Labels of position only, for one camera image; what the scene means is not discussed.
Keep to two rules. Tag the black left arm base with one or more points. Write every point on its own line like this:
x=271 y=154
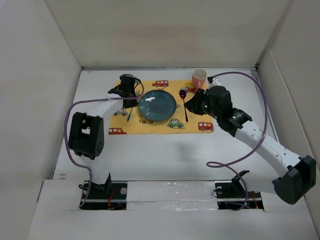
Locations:
x=115 y=199

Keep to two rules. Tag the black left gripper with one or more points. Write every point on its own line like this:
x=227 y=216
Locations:
x=133 y=104

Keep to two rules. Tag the teal ceramic plate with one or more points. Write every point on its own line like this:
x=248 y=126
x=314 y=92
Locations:
x=157 y=105

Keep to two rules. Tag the yellow car-print placemat cloth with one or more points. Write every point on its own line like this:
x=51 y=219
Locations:
x=176 y=124

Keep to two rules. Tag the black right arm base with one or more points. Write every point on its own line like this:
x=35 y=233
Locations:
x=231 y=195

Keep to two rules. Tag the purple metal spoon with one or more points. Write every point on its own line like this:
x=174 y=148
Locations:
x=183 y=94

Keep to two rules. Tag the pink ceramic mug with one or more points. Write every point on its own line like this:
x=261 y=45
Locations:
x=199 y=77

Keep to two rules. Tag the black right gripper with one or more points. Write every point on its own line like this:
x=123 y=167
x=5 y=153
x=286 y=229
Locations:
x=193 y=103

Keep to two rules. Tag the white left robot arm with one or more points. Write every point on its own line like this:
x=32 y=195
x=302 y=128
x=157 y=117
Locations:
x=87 y=133

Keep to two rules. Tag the silver foil tape strip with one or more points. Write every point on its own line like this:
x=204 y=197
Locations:
x=171 y=196

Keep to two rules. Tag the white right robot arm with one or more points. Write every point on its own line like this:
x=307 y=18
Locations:
x=296 y=175

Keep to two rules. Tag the blue metal fork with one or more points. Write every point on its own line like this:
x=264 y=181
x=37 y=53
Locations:
x=138 y=92

